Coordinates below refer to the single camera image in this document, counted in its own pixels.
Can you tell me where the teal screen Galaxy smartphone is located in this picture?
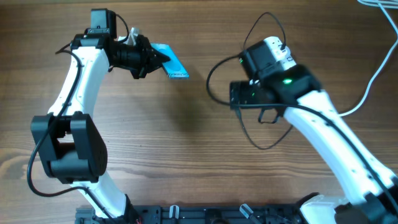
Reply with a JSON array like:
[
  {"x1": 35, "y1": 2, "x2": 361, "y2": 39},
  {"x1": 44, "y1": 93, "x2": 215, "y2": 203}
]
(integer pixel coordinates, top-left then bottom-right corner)
[{"x1": 151, "y1": 43, "x2": 189, "y2": 80}]

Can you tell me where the black USB-C charging cable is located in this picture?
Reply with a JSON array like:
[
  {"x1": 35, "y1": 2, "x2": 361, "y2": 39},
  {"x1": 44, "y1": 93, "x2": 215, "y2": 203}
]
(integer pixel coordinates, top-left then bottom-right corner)
[{"x1": 233, "y1": 12, "x2": 294, "y2": 151}]

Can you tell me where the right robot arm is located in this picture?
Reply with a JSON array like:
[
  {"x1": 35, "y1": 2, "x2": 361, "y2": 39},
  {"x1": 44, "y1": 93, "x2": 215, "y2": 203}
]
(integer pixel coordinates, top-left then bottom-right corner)
[{"x1": 230, "y1": 37, "x2": 397, "y2": 223}]

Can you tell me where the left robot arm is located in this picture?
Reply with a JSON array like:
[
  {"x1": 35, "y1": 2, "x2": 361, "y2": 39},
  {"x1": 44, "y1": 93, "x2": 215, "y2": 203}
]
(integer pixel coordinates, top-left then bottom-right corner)
[{"x1": 30, "y1": 8, "x2": 171, "y2": 223}]

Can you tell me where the white USB charger plug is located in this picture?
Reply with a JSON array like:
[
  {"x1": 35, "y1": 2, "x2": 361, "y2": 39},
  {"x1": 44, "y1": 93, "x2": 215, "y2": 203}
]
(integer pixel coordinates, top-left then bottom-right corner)
[{"x1": 272, "y1": 46, "x2": 290, "y2": 62}]

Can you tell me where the white power strip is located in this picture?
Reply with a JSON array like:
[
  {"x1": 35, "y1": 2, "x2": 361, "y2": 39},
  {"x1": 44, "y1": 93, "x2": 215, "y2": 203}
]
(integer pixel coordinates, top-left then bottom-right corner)
[{"x1": 264, "y1": 36, "x2": 296, "y2": 70}]

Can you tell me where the black left camera cable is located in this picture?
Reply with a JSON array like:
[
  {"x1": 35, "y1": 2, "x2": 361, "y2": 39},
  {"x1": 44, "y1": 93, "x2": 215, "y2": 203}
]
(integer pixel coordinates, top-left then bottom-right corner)
[{"x1": 26, "y1": 42, "x2": 109, "y2": 218}]

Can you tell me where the white power strip cord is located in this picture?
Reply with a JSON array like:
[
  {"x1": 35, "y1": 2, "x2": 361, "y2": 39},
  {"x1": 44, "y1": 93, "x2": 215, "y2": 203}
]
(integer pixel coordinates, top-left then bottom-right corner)
[{"x1": 337, "y1": 0, "x2": 398, "y2": 118}]

